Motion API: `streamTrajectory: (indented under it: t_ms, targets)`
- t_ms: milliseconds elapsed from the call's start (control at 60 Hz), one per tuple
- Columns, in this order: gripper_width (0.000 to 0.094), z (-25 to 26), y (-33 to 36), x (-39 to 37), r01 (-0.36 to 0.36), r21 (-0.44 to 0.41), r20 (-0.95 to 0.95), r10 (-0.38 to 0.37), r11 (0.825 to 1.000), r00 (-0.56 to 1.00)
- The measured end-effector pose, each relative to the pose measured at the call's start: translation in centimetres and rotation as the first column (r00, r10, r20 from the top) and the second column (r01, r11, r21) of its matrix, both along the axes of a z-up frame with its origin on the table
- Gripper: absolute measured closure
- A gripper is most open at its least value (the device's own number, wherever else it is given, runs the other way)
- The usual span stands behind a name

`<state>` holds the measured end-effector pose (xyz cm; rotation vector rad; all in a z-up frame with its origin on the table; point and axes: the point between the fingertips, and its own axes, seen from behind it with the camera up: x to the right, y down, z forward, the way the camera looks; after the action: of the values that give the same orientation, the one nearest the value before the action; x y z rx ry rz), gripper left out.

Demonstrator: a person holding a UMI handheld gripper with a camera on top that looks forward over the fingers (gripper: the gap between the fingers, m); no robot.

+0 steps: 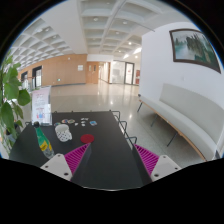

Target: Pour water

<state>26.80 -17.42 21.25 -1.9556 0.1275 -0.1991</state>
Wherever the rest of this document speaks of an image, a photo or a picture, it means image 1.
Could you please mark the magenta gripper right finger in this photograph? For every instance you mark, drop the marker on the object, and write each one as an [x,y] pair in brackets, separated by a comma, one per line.
[156,166]

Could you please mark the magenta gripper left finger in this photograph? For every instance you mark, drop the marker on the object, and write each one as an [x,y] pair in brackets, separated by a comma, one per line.
[71,165]

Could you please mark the green plastic water bottle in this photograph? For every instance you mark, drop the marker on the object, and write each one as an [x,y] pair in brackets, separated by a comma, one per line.
[43,142]

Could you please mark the red round coaster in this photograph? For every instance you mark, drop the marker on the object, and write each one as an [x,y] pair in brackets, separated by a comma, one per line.
[87,138]

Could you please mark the white patterned mug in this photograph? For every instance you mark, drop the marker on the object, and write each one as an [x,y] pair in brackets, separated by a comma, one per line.
[63,133]

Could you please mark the colourful round sticker pair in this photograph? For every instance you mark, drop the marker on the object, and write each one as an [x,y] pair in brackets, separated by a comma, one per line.
[68,121]

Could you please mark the long white bench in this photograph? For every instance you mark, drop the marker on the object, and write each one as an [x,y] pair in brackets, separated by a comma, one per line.
[196,118]

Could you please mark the acrylic sign stand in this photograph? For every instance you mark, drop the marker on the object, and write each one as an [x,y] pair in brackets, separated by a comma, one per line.
[41,106]

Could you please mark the green potted plant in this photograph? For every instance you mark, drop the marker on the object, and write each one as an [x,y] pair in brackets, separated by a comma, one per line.
[12,98]

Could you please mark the framed landscape painting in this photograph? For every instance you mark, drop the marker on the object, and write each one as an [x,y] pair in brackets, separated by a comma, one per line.
[191,46]

